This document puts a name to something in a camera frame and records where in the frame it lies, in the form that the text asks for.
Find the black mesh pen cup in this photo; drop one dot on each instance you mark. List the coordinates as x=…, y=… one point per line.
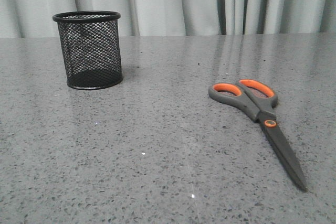
x=90, y=48

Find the grey orange scissors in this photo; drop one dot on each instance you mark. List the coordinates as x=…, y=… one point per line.
x=257, y=101

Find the grey curtain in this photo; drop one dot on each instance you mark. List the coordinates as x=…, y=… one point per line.
x=33, y=18

